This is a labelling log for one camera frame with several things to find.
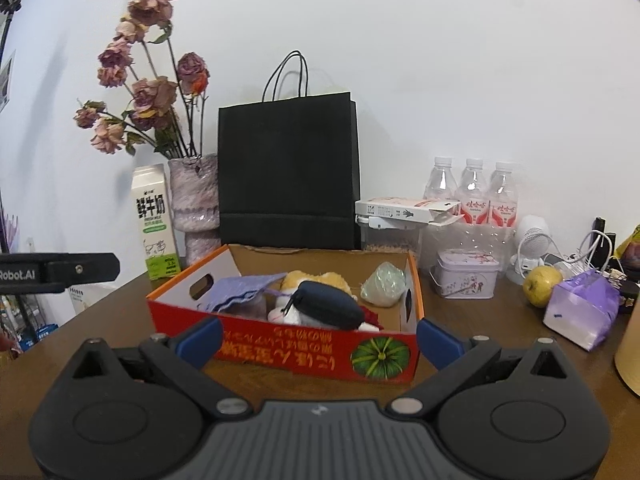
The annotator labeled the navy blue pouch case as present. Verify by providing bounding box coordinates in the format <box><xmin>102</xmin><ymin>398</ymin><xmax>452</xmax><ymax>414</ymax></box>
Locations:
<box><xmin>288</xmin><ymin>281</ymin><xmax>364</xmax><ymax>330</ymax></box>

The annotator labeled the purple drawstring pouch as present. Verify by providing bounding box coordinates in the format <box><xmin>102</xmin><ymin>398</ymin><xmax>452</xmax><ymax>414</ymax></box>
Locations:
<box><xmin>196</xmin><ymin>273</ymin><xmax>285</xmax><ymax>313</ymax></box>

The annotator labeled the white flat carton box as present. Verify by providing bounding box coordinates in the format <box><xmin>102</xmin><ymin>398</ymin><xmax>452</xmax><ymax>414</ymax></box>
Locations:
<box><xmin>355</xmin><ymin>197</ymin><xmax>461</xmax><ymax>226</ymax></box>

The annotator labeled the cream yellow thermos bottle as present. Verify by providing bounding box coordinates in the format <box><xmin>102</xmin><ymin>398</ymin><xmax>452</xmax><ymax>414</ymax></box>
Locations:
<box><xmin>614</xmin><ymin>311</ymin><xmax>640</xmax><ymax>396</ymax></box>

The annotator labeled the white green milk carton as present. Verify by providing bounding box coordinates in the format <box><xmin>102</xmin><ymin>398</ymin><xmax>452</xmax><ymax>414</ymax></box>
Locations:
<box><xmin>131</xmin><ymin>164</ymin><xmax>181</xmax><ymax>281</ymax></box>

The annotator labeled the red cardboard pumpkin box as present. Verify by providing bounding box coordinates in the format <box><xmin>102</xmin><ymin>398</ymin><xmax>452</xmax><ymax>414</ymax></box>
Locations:
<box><xmin>146</xmin><ymin>245</ymin><xmax>424</xmax><ymax>384</ymax></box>

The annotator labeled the water bottle left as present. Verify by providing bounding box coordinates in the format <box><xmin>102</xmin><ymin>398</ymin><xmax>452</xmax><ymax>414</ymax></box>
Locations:
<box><xmin>423</xmin><ymin>156</ymin><xmax>457</xmax><ymax>200</ymax></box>

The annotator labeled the black paper shopping bag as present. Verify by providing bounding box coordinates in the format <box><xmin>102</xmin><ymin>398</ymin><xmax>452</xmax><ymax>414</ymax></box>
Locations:
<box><xmin>217</xmin><ymin>50</ymin><xmax>360</xmax><ymax>250</ymax></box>

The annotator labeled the white round device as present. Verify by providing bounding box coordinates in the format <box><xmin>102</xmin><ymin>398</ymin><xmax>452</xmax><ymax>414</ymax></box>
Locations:
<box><xmin>506</xmin><ymin>214</ymin><xmax>551</xmax><ymax>285</ymax></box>

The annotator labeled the iridescent plastic bag ball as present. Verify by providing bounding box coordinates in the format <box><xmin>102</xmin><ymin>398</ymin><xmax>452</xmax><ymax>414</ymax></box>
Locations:
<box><xmin>360</xmin><ymin>261</ymin><xmax>407</xmax><ymax>308</ymax></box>

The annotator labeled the water bottle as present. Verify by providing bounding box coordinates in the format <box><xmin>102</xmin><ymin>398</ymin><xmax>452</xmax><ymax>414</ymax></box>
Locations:
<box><xmin>488</xmin><ymin>162</ymin><xmax>518</xmax><ymax>229</ymax></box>
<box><xmin>456</xmin><ymin>158</ymin><xmax>489</xmax><ymax>226</ymax></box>
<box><xmin>423</xmin><ymin>156</ymin><xmax>457</xmax><ymax>200</ymax></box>

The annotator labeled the dried rose bouquet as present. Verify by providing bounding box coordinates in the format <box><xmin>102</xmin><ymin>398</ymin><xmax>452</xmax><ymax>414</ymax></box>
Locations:
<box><xmin>74</xmin><ymin>0</ymin><xmax>210</xmax><ymax>159</ymax></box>

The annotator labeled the purple tissue pack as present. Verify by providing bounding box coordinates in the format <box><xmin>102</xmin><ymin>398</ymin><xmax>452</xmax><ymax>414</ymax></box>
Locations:
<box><xmin>542</xmin><ymin>269</ymin><xmax>620</xmax><ymax>351</ymax></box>

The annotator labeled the yellow plush toy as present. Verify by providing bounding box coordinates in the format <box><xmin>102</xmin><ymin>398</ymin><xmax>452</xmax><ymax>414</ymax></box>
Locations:
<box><xmin>280</xmin><ymin>270</ymin><xmax>352</xmax><ymax>296</ymax></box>

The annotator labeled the snack package purple yellow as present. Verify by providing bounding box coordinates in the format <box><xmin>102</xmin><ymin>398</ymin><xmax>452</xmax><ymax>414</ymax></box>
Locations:
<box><xmin>615</xmin><ymin>226</ymin><xmax>640</xmax><ymax>282</ymax></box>

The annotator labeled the purple textured vase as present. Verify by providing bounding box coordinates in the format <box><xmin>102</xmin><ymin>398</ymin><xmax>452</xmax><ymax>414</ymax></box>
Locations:
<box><xmin>168</xmin><ymin>154</ymin><xmax>221</xmax><ymax>266</ymax></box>

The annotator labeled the white floral tin box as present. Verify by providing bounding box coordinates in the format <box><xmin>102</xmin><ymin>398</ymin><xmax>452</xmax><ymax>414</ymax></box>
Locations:
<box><xmin>430</xmin><ymin>250</ymin><xmax>500</xmax><ymax>300</ymax></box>

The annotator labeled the yellow green apple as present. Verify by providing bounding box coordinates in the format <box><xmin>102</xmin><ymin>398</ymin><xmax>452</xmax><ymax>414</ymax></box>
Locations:
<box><xmin>523</xmin><ymin>266</ymin><xmax>563</xmax><ymax>309</ymax></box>

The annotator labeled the water bottle middle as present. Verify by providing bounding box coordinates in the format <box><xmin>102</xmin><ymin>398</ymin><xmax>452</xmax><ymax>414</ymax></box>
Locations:
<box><xmin>456</xmin><ymin>158</ymin><xmax>489</xmax><ymax>226</ymax></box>

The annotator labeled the lavender towel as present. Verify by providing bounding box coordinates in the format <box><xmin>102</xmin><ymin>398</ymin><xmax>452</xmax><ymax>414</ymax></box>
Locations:
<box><xmin>219</xmin><ymin>294</ymin><xmax>268</xmax><ymax>321</ymax></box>

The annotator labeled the clear plastic container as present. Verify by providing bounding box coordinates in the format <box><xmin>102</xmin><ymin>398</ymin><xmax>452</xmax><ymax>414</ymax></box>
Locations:
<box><xmin>356</xmin><ymin>214</ymin><xmax>423</xmax><ymax>259</ymax></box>

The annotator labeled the water bottle right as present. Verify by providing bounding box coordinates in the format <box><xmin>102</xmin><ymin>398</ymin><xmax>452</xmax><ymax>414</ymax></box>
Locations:
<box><xmin>488</xmin><ymin>162</ymin><xmax>518</xmax><ymax>229</ymax></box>

